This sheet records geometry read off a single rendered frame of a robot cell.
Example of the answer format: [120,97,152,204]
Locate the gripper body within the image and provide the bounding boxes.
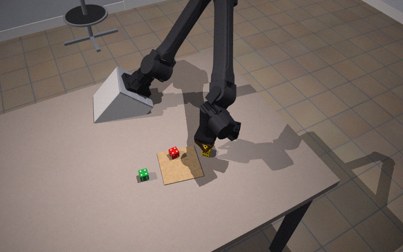
[194,120,217,145]

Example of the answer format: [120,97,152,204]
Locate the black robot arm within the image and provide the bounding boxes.
[121,0,241,141]

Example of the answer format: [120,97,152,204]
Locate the tan mat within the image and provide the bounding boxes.
[157,146,204,185]

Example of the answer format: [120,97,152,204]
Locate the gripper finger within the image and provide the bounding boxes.
[195,141,215,153]

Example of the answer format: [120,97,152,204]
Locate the red dice with white pips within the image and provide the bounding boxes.
[169,147,179,159]

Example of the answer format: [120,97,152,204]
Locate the yellow dice with black pips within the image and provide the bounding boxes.
[201,145,212,157]

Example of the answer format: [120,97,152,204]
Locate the green dice with white pips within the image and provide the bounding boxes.
[138,169,149,181]

